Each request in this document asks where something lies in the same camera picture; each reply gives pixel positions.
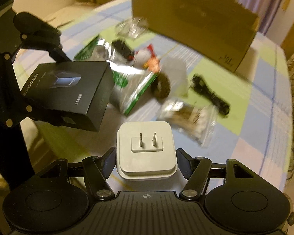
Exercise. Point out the clear bag with brown contents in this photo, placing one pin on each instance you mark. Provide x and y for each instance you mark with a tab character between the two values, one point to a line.
197	123

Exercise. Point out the black product box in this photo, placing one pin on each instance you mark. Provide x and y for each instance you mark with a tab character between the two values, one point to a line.
79	90

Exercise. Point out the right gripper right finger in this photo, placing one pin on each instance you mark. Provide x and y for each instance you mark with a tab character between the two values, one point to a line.
196	172

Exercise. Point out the black toy car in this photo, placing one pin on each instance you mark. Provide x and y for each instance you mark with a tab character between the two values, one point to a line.
122	48

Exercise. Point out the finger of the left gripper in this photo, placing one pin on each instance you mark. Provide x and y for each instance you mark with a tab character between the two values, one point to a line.
37	112
36	34

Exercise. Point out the green white packet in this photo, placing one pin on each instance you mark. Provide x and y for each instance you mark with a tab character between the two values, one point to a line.
130	82

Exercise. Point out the clear plastic bag with hooks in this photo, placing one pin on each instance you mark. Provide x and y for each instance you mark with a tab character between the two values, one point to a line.
132	27

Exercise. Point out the red Doraemon figurine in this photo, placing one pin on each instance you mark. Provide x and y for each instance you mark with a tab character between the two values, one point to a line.
147	59

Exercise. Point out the white power adapter plug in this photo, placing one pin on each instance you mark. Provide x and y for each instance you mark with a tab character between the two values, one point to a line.
145	150

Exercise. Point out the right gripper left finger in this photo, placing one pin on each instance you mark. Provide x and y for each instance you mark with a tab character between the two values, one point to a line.
96	171

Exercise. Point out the translucent white plastic cup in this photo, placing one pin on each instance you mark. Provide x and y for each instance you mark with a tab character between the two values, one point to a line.
175	70

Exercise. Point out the brown cardboard box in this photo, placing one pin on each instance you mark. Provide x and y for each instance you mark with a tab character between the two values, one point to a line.
222	30

